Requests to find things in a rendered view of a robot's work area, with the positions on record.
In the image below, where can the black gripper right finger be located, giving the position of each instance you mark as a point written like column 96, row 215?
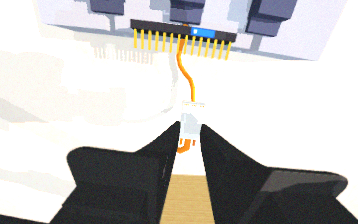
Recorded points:
column 238, row 184

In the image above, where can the black pin header strip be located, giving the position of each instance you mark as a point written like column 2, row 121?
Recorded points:
column 160, row 27

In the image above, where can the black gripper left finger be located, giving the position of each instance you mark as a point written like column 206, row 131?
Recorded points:
column 148, row 168

